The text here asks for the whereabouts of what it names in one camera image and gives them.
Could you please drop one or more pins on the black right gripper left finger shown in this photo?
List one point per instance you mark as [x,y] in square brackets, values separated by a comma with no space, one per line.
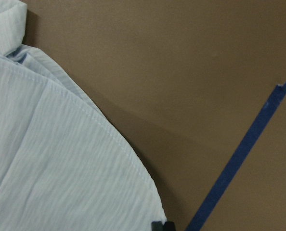
[157,226]

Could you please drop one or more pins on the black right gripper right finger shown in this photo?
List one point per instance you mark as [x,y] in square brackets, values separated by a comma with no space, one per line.
[169,226]

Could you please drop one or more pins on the light blue striped shirt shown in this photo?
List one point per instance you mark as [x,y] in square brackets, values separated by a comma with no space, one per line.
[63,166]

